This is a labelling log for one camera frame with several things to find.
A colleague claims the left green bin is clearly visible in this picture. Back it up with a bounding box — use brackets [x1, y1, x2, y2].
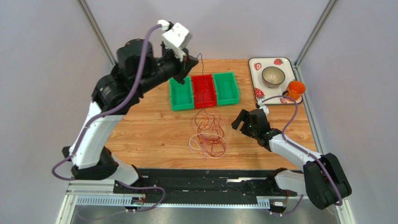
[169, 76, 194, 111]

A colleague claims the grey bowl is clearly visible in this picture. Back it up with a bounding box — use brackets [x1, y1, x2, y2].
[262, 66, 285, 88]

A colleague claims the orange cup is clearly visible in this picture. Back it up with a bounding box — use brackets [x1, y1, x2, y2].
[282, 80, 306, 102]

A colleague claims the right green bin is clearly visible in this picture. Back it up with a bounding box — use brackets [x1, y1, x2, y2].
[213, 72, 240, 106]

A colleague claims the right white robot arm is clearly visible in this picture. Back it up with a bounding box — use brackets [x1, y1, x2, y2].
[231, 109, 352, 210]

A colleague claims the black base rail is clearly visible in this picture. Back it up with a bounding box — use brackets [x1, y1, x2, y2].
[113, 168, 298, 207]

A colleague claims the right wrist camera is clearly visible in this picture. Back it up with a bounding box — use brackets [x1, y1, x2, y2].
[256, 103, 269, 116]

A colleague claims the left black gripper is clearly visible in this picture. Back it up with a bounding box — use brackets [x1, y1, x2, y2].
[136, 45, 199, 96]

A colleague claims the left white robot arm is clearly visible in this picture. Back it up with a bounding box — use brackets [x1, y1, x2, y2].
[62, 39, 198, 185]

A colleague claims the green bin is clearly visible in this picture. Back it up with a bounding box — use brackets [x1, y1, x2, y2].
[169, 76, 194, 111]
[213, 72, 240, 106]

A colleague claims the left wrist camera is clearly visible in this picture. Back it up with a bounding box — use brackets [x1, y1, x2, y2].
[162, 23, 193, 49]

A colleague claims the strawberry pattern tray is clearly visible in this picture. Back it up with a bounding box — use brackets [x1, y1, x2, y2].
[248, 57, 296, 102]

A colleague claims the red bin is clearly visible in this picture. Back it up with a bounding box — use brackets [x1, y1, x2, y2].
[191, 74, 217, 109]

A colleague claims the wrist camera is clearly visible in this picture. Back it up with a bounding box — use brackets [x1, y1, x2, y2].
[162, 23, 193, 49]
[256, 103, 269, 116]

